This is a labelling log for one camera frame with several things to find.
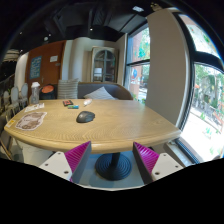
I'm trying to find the black round table base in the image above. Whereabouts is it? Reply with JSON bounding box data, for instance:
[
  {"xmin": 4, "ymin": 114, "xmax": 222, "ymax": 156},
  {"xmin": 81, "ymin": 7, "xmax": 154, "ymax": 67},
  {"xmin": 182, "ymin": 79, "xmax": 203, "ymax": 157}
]
[{"xmin": 95, "ymin": 153, "xmax": 132, "ymax": 181}]

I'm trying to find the small blue green object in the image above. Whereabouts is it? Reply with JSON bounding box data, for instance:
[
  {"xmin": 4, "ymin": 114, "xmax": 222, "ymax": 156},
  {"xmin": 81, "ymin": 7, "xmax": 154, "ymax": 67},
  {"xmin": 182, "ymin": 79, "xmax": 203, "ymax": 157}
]
[{"xmin": 67, "ymin": 105, "xmax": 79, "ymax": 109}]

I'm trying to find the arched glass door cabinet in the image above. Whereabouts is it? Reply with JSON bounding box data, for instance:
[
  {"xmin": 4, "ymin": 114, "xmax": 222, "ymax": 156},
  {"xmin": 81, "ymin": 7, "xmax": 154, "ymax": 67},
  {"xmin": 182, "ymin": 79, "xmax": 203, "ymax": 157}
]
[{"xmin": 91, "ymin": 47, "xmax": 117, "ymax": 83}]

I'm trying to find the blue wall poster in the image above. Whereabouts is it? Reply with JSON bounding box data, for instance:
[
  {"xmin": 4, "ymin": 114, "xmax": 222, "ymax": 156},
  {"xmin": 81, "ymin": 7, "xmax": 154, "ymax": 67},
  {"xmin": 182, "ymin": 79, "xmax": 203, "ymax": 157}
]
[{"xmin": 30, "ymin": 56, "xmax": 42, "ymax": 79}]

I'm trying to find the yellow sticker label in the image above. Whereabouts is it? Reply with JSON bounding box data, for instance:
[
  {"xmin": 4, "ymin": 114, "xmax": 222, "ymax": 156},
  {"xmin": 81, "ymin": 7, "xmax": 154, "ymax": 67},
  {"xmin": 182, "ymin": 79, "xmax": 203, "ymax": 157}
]
[{"xmin": 6, "ymin": 119, "xmax": 15, "ymax": 128}]

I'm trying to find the round wooden table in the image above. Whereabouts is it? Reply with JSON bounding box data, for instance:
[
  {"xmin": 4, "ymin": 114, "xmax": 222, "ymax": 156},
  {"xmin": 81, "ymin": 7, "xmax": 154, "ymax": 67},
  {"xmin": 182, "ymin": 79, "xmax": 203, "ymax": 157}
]
[{"xmin": 5, "ymin": 99, "xmax": 181, "ymax": 154}]

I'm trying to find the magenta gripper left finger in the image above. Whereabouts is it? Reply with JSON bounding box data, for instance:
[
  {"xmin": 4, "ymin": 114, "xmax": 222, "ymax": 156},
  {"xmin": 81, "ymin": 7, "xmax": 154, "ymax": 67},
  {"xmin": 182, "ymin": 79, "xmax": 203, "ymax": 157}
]
[{"xmin": 39, "ymin": 140, "xmax": 93, "ymax": 184}]

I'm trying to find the white striped pillow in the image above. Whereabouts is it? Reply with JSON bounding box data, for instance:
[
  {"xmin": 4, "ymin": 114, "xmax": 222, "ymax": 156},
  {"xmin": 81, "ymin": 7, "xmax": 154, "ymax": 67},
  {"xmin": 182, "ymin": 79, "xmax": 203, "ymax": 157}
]
[{"xmin": 85, "ymin": 87, "xmax": 114, "ymax": 100}]

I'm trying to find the striped grey cushion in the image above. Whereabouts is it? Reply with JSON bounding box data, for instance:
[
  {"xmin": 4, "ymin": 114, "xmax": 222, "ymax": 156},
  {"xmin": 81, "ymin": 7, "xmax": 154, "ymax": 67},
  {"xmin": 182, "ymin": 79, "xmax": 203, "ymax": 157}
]
[{"xmin": 57, "ymin": 79, "xmax": 78, "ymax": 99}]

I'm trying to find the black bag orange top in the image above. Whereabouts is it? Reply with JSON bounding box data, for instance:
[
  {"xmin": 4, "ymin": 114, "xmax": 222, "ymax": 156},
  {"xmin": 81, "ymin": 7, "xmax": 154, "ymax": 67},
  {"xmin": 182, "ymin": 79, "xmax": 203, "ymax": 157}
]
[{"xmin": 39, "ymin": 85, "xmax": 56, "ymax": 100}]

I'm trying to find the patterned paper mat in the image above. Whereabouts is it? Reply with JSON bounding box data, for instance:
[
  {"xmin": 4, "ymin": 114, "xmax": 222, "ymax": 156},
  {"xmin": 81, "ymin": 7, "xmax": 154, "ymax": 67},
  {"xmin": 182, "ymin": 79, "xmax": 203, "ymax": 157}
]
[{"xmin": 16, "ymin": 112, "xmax": 47, "ymax": 131}]

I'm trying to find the clear plastic water bottle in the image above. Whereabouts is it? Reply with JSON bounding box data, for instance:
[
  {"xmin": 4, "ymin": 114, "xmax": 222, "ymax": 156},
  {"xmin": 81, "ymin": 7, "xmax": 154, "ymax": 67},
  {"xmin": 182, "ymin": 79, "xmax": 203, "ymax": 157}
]
[{"xmin": 31, "ymin": 82, "xmax": 40, "ymax": 104}]

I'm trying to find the white pink tube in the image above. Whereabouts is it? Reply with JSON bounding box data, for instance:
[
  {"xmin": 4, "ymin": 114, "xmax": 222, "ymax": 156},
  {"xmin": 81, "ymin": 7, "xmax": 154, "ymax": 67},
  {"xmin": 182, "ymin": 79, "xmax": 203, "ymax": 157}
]
[{"xmin": 84, "ymin": 99, "xmax": 92, "ymax": 106}]

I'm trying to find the white paper sheet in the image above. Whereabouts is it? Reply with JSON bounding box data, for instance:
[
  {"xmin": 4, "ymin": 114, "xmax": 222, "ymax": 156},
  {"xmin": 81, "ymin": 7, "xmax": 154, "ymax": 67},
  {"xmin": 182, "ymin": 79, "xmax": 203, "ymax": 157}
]
[{"xmin": 25, "ymin": 103, "xmax": 45, "ymax": 112}]

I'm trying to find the dark grey computer mouse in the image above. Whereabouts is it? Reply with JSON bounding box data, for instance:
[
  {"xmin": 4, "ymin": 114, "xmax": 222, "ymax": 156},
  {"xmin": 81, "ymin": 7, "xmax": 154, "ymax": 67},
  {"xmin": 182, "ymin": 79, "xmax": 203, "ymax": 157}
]
[{"xmin": 76, "ymin": 111, "xmax": 95, "ymax": 123}]

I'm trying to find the white chair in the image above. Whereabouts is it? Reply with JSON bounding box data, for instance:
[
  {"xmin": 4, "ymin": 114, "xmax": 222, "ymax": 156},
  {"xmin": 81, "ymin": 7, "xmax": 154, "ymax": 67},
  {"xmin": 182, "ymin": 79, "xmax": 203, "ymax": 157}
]
[{"xmin": 10, "ymin": 86, "xmax": 19, "ymax": 110}]

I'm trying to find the small black red box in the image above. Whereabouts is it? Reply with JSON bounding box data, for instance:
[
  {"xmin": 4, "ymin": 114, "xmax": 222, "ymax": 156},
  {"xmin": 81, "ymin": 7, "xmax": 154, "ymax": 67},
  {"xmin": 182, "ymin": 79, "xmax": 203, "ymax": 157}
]
[{"xmin": 63, "ymin": 100, "xmax": 73, "ymax": 106}]

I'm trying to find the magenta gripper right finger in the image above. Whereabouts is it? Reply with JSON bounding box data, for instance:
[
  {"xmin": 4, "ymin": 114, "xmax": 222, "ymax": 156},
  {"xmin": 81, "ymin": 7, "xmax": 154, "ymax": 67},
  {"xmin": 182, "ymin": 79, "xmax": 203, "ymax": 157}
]
[{"xmin": 132, "ymin": 141, "xmax": 184, "ymax": 185}]

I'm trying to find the dark grey sofa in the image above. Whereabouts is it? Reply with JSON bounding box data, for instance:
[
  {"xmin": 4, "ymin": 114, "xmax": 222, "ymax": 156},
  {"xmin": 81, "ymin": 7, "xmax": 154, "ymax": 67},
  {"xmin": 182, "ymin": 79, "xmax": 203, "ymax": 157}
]
[{"xmin": 39, "ymin": 82, "xmax": 134, "ymax": 101}]

